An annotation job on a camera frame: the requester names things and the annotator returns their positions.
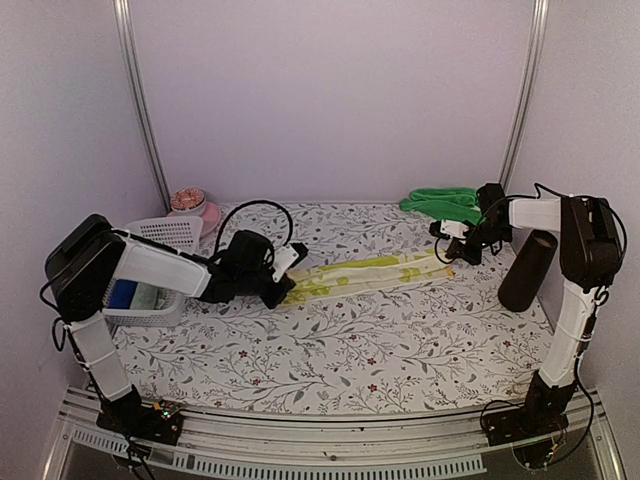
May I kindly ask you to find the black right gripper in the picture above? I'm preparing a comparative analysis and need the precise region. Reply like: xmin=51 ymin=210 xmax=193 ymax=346
xmin=446 ymin=219 xmax=513 ymax=266

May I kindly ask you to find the yellow-green crocodile towel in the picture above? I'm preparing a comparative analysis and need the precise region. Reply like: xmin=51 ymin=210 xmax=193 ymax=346
xmin=283 ymin=250 xmax=454 ymax=306

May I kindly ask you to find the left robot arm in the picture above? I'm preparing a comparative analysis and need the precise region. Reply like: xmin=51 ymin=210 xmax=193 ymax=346
xmin=45 ymin=214 xmax=308 ymax=434

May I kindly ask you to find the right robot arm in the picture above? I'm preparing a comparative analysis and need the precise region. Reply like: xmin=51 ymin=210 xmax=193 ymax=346
xmin=430 ymin=184 xmax=627 ymax=436

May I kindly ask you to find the green microfiber towel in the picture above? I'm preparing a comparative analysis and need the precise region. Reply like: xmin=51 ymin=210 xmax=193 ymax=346
xmin=399 ymin=187 xmax=482 ymax=225

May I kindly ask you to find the pink plate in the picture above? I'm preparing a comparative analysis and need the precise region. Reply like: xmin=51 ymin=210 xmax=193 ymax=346
xmin=168 ymin=201 xmax=221 ymax=239

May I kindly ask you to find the dark brown cylinder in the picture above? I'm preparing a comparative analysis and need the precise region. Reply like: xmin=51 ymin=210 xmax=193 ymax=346
xmin=498 ymin=230 xmax=558 ymax=313

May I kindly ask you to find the white plastic basket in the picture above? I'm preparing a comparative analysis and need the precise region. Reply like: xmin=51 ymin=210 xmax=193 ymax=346
xmin=103 ymin=216 xmax=203 ymax=328

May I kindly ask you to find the light green rolled towel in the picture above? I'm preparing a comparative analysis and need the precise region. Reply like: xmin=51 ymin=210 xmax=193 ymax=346
xmin=129 ymin=283 xmax=172 ymax=310

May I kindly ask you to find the floral patterned table mat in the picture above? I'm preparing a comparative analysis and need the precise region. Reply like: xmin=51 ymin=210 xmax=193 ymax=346
xmin=102 ymin=201 xmax=557 ymax=416

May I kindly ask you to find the blue rolled towel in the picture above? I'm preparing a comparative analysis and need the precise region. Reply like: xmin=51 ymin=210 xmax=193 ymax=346
xmin=108 ymin=279 xmax=138 ymax=310

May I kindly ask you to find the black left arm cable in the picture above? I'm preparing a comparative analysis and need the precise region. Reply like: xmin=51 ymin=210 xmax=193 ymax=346
xmin=214 ymin=199 xmax=294 ymax=261

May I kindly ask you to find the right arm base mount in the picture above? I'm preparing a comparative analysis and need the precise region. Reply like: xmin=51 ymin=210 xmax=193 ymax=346
xmin=479 ymin=400 xmax=569 ymax=446

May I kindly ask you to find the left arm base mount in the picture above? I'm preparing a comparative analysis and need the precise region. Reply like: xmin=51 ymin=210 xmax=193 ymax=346
xmin=89 ymin=373 xmax=184 ymax=446

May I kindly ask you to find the aluminium front rail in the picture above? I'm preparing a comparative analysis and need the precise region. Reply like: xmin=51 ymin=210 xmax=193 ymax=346
xmin=43 ymin=388 xmax=626 ymax=479

